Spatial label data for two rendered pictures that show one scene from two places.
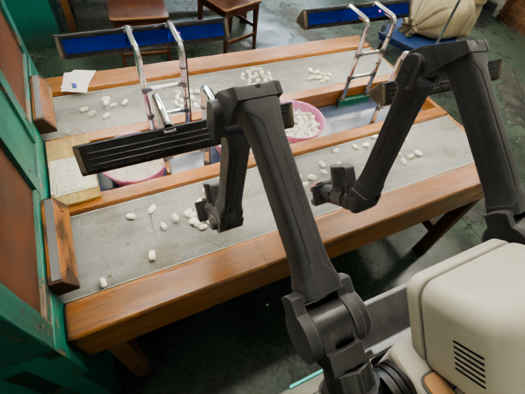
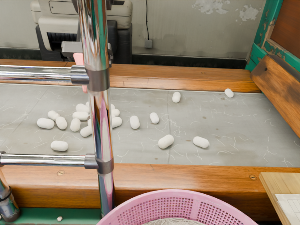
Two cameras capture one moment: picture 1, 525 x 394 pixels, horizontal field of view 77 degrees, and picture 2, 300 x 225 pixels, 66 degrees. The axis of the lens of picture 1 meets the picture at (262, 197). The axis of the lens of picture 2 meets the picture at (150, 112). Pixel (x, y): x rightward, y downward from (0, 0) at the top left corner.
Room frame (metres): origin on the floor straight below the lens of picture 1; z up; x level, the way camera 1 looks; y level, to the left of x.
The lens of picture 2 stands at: (0.95, 0.51, 1.06)
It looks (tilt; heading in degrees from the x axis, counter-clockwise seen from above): 35 degrees down; 209
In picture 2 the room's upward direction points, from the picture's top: 4 degrees clockwise
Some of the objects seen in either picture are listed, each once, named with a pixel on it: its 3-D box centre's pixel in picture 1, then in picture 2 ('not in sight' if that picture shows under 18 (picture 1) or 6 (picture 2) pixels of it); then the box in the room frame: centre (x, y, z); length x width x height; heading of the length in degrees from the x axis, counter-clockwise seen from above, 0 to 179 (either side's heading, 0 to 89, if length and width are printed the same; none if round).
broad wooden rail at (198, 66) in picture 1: (229, 74); not in sight; (1.63, 0.30, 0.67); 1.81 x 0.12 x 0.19; 122
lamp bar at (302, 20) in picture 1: (358, 12); not in sight; (1.69, -0.30, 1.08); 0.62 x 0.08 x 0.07; 122
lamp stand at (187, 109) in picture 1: (162, 88); not in sight; (1.11, 0.47, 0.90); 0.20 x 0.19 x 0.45; 122
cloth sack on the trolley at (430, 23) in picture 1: (437, 12); not in sight; (3.75, -1.43, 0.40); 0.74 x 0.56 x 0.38; 123
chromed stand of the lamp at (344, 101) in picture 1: (356, 56); not in sight; (1.63, -0.35, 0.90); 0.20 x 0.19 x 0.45; 122
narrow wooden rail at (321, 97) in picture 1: (258, 112); not in sight; (1.31, 0.09, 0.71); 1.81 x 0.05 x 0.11; 122
